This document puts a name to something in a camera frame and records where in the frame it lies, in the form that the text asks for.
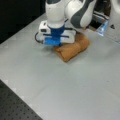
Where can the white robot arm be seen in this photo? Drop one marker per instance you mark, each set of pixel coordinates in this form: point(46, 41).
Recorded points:
point(63, 17)

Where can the aluminium frame rail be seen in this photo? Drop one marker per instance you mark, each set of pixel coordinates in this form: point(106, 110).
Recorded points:
point(99, 17)

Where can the white gripper body blue mount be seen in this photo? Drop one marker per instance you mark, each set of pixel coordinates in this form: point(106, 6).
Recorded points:
point(55, 36)

